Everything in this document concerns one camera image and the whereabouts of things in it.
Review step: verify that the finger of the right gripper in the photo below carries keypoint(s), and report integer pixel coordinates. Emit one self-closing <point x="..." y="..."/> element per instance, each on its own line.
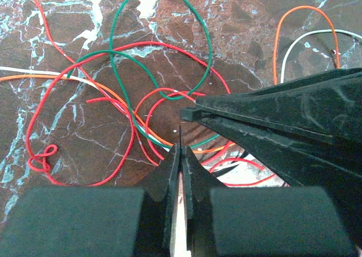
<point x="323" y="106"/>
<point x="302" y="161"/>

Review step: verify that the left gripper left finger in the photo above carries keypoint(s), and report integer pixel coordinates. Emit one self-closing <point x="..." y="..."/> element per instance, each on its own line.
<point x="96" y="221"/>

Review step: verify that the black zip tie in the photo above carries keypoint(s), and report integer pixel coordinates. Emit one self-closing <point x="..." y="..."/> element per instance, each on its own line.
<point x="180" y="136"/>

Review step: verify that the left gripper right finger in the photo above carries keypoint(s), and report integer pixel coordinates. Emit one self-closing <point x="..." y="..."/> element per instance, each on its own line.
<point x="259" y="221"/>

